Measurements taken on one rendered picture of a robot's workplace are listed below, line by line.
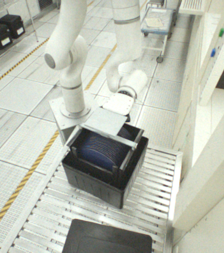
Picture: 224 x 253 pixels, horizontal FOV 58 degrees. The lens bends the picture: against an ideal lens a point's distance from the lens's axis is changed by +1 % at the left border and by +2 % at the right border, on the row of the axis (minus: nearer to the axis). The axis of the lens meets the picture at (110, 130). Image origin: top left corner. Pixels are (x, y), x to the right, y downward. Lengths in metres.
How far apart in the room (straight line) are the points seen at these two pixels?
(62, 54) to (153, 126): 1.49
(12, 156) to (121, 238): 1.59
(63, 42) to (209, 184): 0.77
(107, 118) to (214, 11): 2.08
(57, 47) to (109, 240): 0.79
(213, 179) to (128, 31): 0.52
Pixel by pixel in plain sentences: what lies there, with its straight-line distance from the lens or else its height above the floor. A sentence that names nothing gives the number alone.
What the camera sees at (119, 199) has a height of 0.85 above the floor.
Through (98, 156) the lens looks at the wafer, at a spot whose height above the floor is 0.99.
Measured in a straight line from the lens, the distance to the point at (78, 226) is 0.79.
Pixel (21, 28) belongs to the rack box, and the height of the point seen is 0.28.
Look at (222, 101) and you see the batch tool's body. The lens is 1.30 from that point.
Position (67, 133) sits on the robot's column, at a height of 0.71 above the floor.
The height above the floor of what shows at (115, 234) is 0.86.
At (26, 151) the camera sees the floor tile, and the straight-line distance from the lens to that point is 2.13.
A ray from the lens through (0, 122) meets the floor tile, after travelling 2.53.
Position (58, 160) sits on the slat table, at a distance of 1.04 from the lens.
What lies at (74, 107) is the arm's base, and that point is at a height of 0.82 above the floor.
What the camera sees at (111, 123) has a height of 1.11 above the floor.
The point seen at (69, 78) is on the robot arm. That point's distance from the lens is 1.09.
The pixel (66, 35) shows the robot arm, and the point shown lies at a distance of 0.94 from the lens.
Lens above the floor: 1.61
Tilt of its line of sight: 49 degrees down
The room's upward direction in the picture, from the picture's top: straight up
